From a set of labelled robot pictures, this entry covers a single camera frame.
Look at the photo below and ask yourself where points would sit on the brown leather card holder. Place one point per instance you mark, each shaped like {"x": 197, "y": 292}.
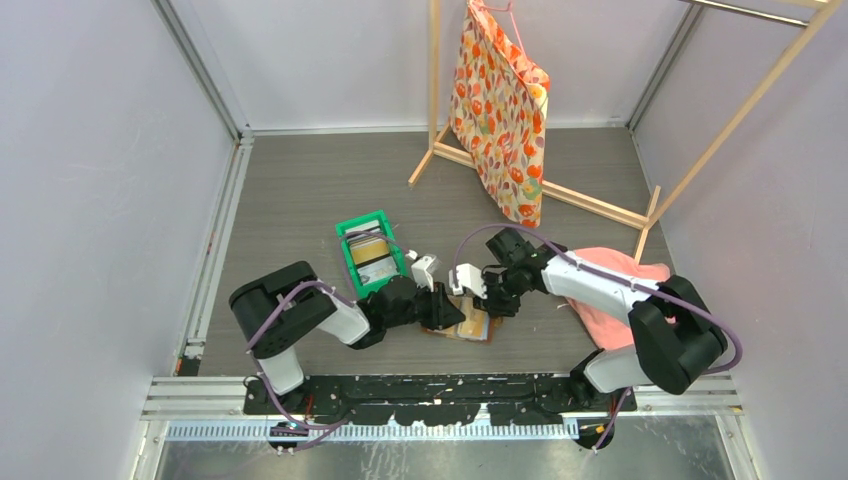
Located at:
{"x": 465, "y": 304}

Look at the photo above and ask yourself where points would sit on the floral fabric bag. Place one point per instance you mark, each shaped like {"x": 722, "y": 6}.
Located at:
{"x": 498, "y": 113}

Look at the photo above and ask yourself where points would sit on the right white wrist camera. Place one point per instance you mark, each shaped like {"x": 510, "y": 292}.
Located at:
{"x": 467, "y": 280}

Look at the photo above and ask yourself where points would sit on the wooden clothes rack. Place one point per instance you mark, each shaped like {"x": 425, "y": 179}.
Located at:
{"x": 661, "y": 130}

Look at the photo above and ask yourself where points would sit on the green plastic bin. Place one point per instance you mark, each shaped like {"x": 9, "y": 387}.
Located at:
{"x": 374, "y": 224}

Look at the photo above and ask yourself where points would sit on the aluminium frame rail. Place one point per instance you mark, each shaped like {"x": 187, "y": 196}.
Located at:
{"x": 211, "y": 408}

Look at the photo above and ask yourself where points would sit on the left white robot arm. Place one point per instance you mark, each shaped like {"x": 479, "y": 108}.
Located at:
{"x": 277, "y": 310}

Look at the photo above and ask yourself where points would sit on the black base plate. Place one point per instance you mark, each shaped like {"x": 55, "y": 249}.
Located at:
{"x": 436, "y": 400}

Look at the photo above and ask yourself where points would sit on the pink cloth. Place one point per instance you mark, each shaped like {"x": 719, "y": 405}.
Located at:
{"x": 600, "y": 313}

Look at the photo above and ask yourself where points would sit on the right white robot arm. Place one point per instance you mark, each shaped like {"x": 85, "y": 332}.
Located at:
{"x": 675, "y": 338}

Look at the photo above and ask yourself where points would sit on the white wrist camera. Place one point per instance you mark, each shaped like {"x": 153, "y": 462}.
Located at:
{"x": 423, "y": 267}
{"x": 467, "y": 280}

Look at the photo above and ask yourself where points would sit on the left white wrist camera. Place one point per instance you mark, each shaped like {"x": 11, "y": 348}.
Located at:
{"x": 423, "y": 267}

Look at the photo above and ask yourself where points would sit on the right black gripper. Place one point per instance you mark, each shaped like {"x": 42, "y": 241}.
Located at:
{"x": 493, "y": 305}

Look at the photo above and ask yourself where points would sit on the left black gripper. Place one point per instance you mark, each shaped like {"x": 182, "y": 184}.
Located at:
{"x": 442, "y": 310}

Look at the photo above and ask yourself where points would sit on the silver card in bin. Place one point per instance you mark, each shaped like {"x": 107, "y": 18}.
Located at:
{"x": 377, "y": 270}

